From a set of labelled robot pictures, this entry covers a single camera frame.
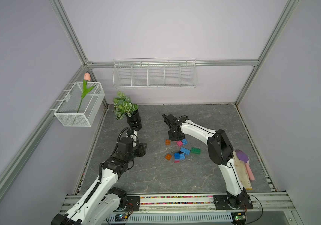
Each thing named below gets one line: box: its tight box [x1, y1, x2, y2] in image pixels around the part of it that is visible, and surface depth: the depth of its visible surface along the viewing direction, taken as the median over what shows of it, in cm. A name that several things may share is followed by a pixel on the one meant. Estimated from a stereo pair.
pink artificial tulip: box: [76, 72, 95, 114], surface depth 82 cm
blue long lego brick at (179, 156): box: [174, 152, 185, 161], surface depth 86 cm
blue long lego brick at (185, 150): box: [179, 146, 191, 155], surface depth 93 cm
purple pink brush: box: [235, 149, 256, 181], surface depth 91 cm
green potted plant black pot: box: [112, 90, 143, 131], surface depth 88 cm
